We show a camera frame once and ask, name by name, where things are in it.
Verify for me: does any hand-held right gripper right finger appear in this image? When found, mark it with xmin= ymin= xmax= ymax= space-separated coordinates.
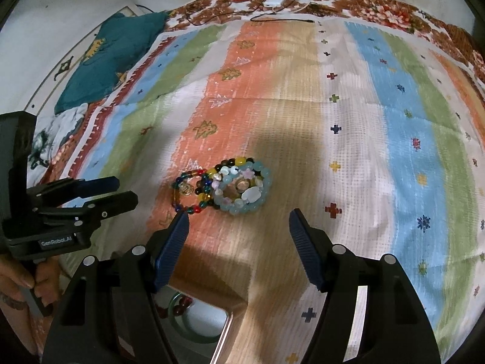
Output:
xmin=289 ymin=208 xmax=442 ymax=364

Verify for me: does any black cable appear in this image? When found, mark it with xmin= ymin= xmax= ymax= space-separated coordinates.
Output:
xmin=249 ymin=16 xmax=316 ymax=22

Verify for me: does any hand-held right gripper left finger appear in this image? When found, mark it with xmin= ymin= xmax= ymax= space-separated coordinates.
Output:
xmin=42 ymin=210 xmax=190 ymax=364

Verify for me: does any striped printed blanket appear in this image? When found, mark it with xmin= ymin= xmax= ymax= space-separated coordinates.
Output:
xmin=36 ymin=19 xmax=485 ymax=364

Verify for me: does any multicolour glass bead bracelet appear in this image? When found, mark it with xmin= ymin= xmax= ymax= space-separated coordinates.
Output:
xmin=170 ymin=170 xmax=213 ymax=215

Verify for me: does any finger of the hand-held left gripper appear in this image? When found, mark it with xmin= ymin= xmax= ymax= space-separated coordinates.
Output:
xmin=34 ymin=190 xmax=138 ymax=232
xmin=32 ymin=175 xmax=120 ymax=208

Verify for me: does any brown floral bedsheet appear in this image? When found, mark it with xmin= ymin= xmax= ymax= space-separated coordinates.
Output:
xmin=167 ymin=0 xmax=485 ymax=109

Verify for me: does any person's left forearm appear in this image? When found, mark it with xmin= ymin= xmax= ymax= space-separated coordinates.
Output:
xmin=0 ymin=292 xmax=43 ymax=359

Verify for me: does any white teal printed cloth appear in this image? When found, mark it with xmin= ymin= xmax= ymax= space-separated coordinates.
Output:
xmin=32 ymin=103 xmax=90 ymax=168

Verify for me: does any pale pink bead bracelet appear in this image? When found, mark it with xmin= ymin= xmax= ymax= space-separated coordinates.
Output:
xmin=212 ymin=169 xmax=255 ymax=202

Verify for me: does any red bead bracelet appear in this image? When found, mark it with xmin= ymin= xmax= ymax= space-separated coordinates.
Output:
xmin=156 ymin=297 xmax=195 ymax=320

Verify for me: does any light blue bead bracelet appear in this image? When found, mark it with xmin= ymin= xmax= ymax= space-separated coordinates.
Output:
xmin=214 ymin=159 xmax=274 ymax=217

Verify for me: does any white jewelry box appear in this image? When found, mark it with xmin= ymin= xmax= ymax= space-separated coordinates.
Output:
xmin=151 ymin=280 xmax=248 ymax=364

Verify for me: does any person's left hand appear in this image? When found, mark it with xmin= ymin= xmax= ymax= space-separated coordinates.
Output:
xmin=0 ymin=252 xmax=62 ymax=313

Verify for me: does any black yellow bead bracelet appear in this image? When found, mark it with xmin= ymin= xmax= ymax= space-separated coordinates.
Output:
xmin=206 ymin=155 xmax=266 ymax=183

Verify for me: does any green bangle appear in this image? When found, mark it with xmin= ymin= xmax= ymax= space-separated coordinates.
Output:
xmin=168 ymin=291 xmax=223 ymax=345

